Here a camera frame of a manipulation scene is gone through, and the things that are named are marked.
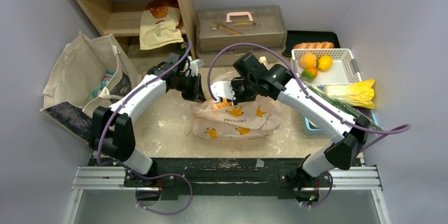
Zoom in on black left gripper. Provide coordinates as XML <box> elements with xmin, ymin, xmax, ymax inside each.
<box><xmin>172</xmin><ymin>73</ymin><xmax>207</xmax><ymax>104</ymax></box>

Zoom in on translucent banana print plastic bag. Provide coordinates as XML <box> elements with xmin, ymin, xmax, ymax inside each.
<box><xmin>190</xmin><ymin>96</ymin><xmax>283</xmax><ymax>140</ymax></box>

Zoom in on orange fruit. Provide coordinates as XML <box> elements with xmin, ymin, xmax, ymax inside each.
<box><xmin>298</xmin><ymin>52</ymin><xmax>317</xmax><ymax>69</ymax></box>

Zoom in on beige canvas tote bag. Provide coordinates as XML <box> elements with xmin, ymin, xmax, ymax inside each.
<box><xmin>41</xmin><ymin>33</ymin><xmax>142</xmax><ymax>142</ymax></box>

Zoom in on green onion bundle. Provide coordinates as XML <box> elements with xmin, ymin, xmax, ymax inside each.
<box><xmin>305</xmin><ymin>83</ymin><xmax>383</xmax><ymax>130</ymax></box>

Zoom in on yellow leaf napa cabbage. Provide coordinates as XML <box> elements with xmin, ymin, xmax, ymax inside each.
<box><xmin>324</xmin><ymin>79</ymin><xmax>376</xmax><ymax>109</ymax></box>

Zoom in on orange corn cob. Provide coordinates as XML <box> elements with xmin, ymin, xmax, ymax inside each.
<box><xmin>213</xmin><ymin>99</ymin><xmax>233</xmax><ymax>109</ymax></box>

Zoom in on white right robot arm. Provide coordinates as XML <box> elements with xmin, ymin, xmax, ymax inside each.
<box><xmin>233</xmin><ymin>53</ymin><xmax>370</xmax><ymax>185</ymax></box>

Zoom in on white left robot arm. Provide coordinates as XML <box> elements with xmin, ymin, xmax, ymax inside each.
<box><xmin>89</xmin><ymin>53</ymin><xmax>206</xmax><ymax>186</ymax></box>

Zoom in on green glass bottle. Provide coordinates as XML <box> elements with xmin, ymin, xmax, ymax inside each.
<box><xmin>178</xmin><ymin>42</ymin><xmax>188</xmax><ymax>55</ymax></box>

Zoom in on red green mango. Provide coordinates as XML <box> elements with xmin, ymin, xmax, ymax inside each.
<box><xmin>300</xmin><ymin>68</ymin><xmax>318</xmax><ymax>83</ymax></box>

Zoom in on grey plastic toolbox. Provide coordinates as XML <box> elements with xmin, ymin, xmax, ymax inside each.
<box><xmin>195</xmin><ymin>5</ymin><xmax>287</xmax><ymax>66</ymax></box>

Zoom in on bread paper bag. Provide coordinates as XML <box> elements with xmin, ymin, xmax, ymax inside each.
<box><xmin>139</xmin><ymin>0</ymin><xmax>183</xmax><ymax>50</ymax></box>

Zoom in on black tray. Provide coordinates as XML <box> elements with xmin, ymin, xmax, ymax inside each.
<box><xmin>282</xmin><ymin>30</ymin><xmax>341</xmax><ymax>58</ymax></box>

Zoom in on blue plastic basket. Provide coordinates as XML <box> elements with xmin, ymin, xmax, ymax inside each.
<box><xmin>300</xmin><ymin>85</ymin><xmax>379</xmax><ymax>136</ymax></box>

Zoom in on yellow mango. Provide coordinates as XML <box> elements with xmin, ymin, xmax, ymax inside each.
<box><xmin>316</xmin><ymin>55</ymin><xmax>333</xmax><ymax>71</ymax></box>

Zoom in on snack packet in tote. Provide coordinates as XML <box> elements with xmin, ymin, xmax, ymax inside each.
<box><xmin>91</xmin><ymin>69</ymin><xmax>115</xmax><ymax>98</ymax></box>

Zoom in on bread loaf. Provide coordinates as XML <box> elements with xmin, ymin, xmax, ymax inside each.
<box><xmin>293</xmin><ymin>42</ymin><xmax>334</xmax><ymax>49</ymax></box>

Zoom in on white plastic basket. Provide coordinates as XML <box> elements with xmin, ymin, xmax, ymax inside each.
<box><xmin>291</xmin><ymin>48</ymin><xmax>362</xmax><ymax>85</ymax></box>

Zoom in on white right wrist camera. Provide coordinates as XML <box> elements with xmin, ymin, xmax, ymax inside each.
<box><xmin>210</xmin><ymin>81</ymin><xmax>236</xmax><ymax>103</ymax></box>

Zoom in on black mounting rail base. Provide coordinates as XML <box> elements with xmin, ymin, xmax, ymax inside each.
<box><xmin>102</xmin><ymin>158</ymin><xmax>365</xmax><ymax>202</ymax></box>

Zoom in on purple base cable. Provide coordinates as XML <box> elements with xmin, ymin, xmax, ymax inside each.
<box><xmin>135</xmin><ymin>171</ymin><xmax>194</xmax><ymax>216</ymax></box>

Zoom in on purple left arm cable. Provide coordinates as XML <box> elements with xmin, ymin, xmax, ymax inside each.
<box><xmin>96</xmin><ymin>41</ymin><xmax>193</xmax><ymax>167</ymax></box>

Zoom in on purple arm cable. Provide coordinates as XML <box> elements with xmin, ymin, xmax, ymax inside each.
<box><xmin>207</xmin><ymin>43</ymin><xmax>412</xmax><ymax>153</ymax></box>
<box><xmin>96</xmin><ymin>41</ymin><xmax>193</xmax><ymax>167</ymax></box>

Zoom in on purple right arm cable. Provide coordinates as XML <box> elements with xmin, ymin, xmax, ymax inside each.
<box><xmin>207</xmin><ymin>43</ymin><xmax>412</xmax><ymax>153</ymax></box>

